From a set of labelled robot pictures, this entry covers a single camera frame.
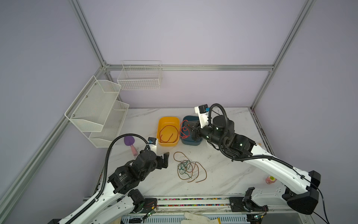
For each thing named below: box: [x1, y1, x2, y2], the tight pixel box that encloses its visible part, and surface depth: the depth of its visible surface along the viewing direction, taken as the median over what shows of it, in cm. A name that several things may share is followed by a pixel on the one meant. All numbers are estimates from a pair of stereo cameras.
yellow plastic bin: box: [156, 116, 180, 147], surface depth 104 cm
